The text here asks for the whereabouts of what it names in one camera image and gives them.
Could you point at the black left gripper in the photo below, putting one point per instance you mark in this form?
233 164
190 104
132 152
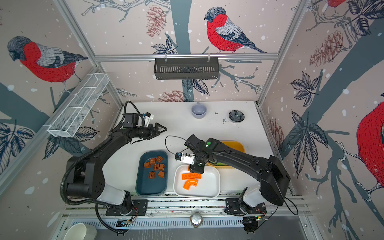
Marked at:
151 133

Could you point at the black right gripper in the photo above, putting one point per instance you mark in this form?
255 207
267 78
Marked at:
198 168

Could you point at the orange lego brick top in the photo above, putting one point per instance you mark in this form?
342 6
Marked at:
196 176

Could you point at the orange curved lego arch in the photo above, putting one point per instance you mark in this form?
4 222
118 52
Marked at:
190 183

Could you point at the brown lego brick front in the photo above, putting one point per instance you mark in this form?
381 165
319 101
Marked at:
159 159

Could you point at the orange lego plate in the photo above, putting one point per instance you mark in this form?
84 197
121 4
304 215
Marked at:
187 176

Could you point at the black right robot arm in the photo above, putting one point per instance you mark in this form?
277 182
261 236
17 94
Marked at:
270 173

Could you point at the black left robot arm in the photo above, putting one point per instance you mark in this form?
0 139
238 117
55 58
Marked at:
84 180

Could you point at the white rectangular tray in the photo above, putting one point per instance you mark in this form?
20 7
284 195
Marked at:
208 187

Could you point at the yellow rectangular tray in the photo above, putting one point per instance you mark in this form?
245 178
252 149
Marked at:
231 144

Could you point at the lavender plastic cup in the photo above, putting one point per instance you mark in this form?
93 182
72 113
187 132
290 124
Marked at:
199 110

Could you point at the round silver knob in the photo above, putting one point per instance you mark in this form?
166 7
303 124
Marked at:
196 219

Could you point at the dark teal rectangular tray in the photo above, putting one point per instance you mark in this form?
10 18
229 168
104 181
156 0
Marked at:
156 186

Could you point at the white bowl at bottom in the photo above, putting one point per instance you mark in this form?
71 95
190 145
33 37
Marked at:
81 231

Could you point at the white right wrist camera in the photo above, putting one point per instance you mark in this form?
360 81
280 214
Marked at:
185 158

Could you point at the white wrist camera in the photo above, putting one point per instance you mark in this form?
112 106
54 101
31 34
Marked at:
185 158
148 117

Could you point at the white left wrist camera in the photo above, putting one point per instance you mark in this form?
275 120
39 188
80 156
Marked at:
148 117

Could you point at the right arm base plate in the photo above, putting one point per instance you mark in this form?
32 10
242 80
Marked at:
239 208

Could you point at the black hanging wire basket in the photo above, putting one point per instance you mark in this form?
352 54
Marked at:
186 69

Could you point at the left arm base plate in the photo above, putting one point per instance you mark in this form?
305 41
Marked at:
132 208

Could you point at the white wire mesh basket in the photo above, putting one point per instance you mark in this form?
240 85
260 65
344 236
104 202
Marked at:
80 104

